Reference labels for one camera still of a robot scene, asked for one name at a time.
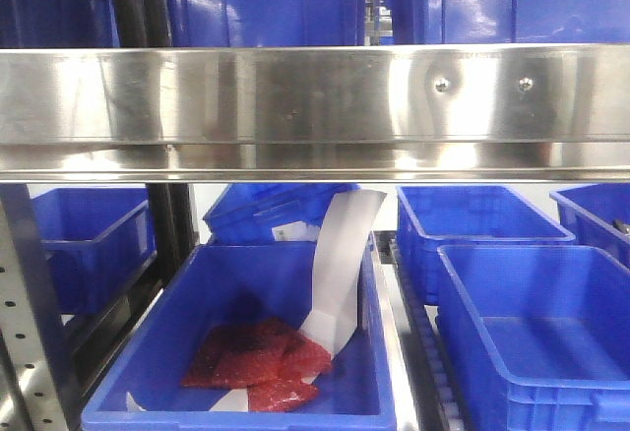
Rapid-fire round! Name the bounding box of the stainless steel shelf beam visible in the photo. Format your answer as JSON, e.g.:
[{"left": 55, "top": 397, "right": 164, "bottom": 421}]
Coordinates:
[{"left": 1, "top": 44, "right": 629, "bottom": 182}]

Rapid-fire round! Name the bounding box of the perforated steel shelf upright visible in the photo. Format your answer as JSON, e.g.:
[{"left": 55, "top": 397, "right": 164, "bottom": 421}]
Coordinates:
[{"left": 1, "top": 184, "right": 81, "bottom": 430}]

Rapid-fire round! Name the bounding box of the white paper strip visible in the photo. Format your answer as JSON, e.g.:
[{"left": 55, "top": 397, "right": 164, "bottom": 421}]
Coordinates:
[{"left": 211, "top": 190, "right": 389, "bottom": 412}]

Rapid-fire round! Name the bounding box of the tilted blue crate back centre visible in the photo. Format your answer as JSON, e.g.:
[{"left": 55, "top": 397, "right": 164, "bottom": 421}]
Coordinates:
[{"left": 203, "top": 183, "right": 358, "bottom": 245}]

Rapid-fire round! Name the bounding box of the blue crate back right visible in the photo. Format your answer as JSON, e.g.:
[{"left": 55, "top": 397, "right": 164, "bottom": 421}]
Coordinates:
[{"left": 396, "top": 184, "right": 577, "bottom": 305}]

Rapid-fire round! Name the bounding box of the blue crate with red bags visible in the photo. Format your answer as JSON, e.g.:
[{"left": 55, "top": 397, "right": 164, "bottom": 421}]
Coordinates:
[{"left": 82, "top": 242, "right": 396, "bottom": 430}]

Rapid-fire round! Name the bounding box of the red bubble wrap bag front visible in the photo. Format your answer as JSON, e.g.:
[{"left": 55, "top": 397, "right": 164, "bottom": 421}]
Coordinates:
[{"left": 247, "top": 379, "right": 319, "bottom": 412}]

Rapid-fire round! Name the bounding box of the blue crate upper centre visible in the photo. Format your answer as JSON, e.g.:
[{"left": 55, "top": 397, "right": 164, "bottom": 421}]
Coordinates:
[{"left": 165, "top": 0, "right": 365, "bottom": 47}]

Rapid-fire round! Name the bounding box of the blue crate lower left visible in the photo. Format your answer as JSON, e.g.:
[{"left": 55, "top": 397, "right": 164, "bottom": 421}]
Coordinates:
[{"left": 31, "top": 187, "right": 157, "bottom": 315}]

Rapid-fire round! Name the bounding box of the blue crate upper right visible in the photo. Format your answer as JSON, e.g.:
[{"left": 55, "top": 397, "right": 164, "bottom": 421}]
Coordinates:
[{"left": 385, "top": 0, "right": 629, "bottom": 44}]

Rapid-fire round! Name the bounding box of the blue crate front right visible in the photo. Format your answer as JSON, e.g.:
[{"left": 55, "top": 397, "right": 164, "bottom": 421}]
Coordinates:
[{"left": 438, "top": 246, "right": 629, "bottom": 430}]

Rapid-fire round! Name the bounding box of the blue crate far right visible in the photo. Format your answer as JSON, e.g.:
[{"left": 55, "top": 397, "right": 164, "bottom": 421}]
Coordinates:
[{"left": 549, "top": 183, "right": 629, "bottom": 267}]

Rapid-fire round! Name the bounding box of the dark blue crate upper left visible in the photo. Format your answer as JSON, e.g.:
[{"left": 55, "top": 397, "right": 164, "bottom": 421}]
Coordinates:
[{"left": 1, "top": 0, "right": 119, "bottom": 48}]

